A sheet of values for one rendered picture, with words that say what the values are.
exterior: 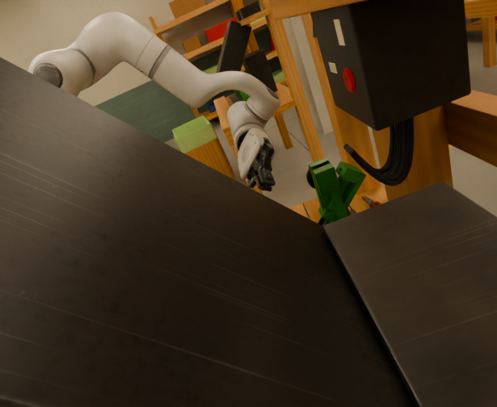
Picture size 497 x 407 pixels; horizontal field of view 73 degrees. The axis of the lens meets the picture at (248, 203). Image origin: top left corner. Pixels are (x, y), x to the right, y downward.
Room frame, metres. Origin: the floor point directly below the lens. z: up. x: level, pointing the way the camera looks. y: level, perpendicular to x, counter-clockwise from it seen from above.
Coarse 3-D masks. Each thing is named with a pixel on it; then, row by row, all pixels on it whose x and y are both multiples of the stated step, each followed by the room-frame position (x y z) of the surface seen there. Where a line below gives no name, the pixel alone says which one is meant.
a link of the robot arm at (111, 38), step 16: (112, 16) 0.88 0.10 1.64; (128, 16) 0.90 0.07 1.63; (96, 32) 0.88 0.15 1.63; (112, 32) 0.87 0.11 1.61; (128, 32) 0.87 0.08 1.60; (144, 32) 0.88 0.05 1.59; (80, 48) 0.96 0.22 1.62; (96, 48) 0.89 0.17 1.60; (112, 48) 0.87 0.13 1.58; (128, 48) 0.86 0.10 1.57; (144, 48) 0.86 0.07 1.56; (160, 48) 0.87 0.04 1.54; (96, 64) 0.95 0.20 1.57; (112, 64) 0.91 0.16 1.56; (144, 64) 0.87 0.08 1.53; (96, 80) 0.98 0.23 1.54
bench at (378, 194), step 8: (368, 192) 0.98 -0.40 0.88; (376, 192) 0.96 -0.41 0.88; (384, 192) 0.94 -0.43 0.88; (312, 200) 1.08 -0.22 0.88; (352, 200) 0.97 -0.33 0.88; (360, 200) 0.95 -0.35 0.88; (376, 200) 0.91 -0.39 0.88; (384, 200) 0.89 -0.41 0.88; (296, 208) 1.08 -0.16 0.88; (312, 208) 1.03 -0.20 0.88; (352, 208) 0.93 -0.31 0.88; (360, 208) 0.91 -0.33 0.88; (368, 208) 0.89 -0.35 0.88; (312, 216) 0.98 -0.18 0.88; (320, 216) 0.96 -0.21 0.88
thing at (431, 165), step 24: (312, 24) 0.99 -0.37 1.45; (312, 48) 1.05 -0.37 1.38; (336, 120) 0.99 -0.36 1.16; (432, 120) 0.55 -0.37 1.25; (360, 144) 0.99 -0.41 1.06; (384, 144) 0.64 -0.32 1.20; (432, 144) 0.55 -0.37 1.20; (360, 168) 0.99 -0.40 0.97; (432, 168) 0.55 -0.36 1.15; (360, 192) 0.99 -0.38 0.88; (408, 192) 0.56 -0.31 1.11
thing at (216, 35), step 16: (176, 0) 6.94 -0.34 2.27; (192, 0) 6.90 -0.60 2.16; (224, 0) 6.77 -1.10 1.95; (176, 16) 6.95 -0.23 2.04; (192, 16) 6.80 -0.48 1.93; (160, 32) 7.30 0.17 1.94; (208, 32) 6.90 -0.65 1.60; (224, 32) 6.87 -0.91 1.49; (192, 48) 6.93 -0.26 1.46; (208, 48) 6.80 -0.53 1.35; (272, 48) 7.07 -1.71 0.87; (208, 112) 7.08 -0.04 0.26
